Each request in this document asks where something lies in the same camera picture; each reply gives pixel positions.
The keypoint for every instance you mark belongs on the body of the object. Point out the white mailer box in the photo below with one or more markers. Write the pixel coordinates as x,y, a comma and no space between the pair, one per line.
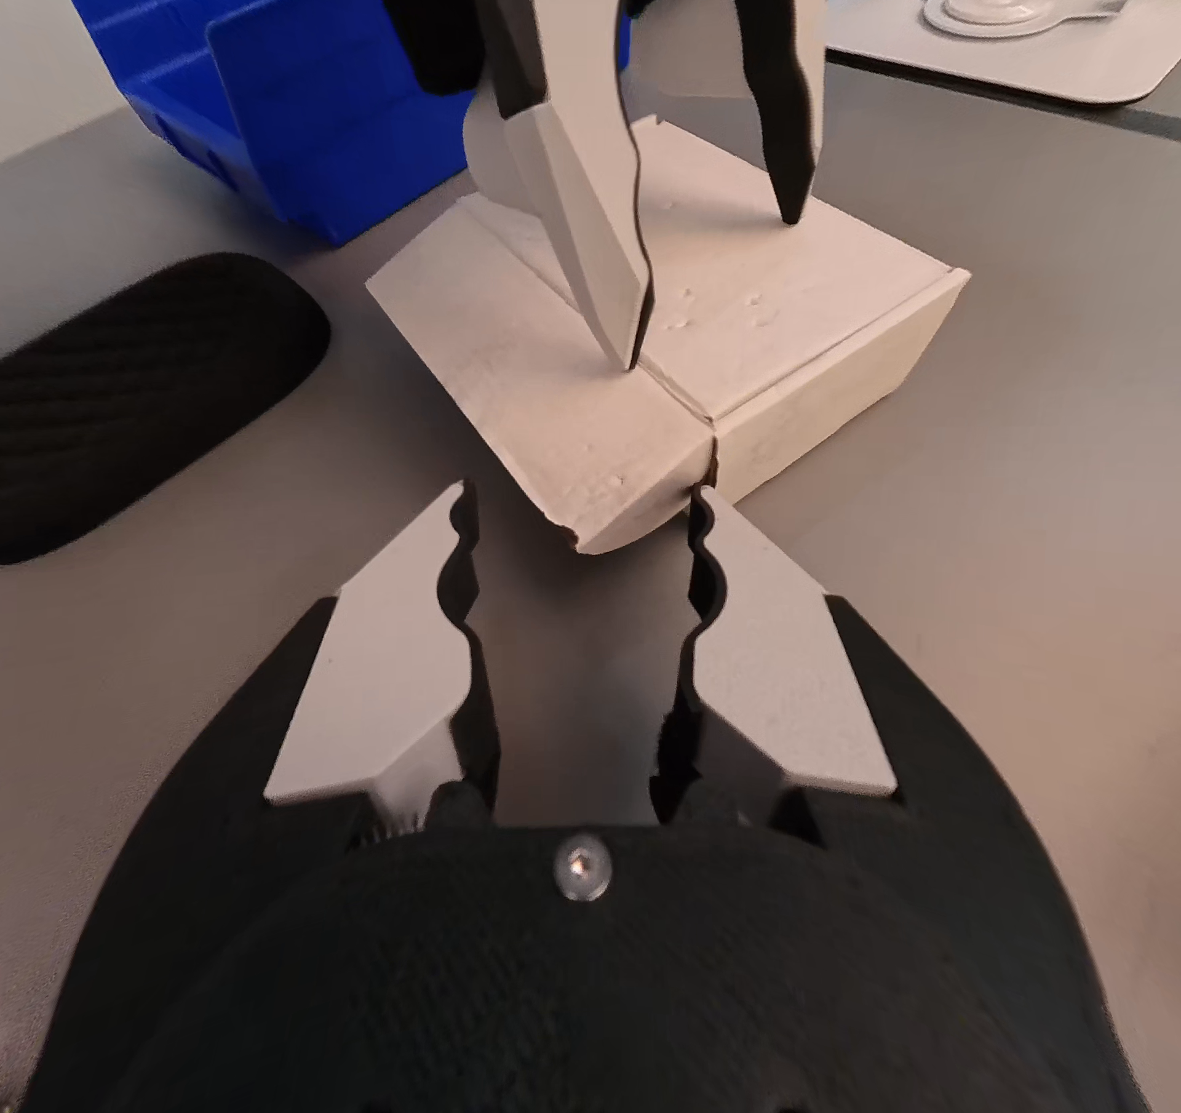
785,320

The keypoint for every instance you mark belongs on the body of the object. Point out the black mesh wrist rest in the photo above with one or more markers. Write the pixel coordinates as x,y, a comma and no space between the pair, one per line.
138,393

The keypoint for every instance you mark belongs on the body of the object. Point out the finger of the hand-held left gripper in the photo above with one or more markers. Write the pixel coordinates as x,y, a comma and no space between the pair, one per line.
806,43
582,117

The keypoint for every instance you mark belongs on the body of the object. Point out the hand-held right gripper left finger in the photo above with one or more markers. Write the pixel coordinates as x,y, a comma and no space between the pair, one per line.
370,670

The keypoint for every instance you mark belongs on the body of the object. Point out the blue plastic bin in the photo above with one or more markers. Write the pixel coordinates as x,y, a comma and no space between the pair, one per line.
277,117

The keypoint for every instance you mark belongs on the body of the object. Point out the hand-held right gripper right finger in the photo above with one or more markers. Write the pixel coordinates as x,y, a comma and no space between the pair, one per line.
794,670

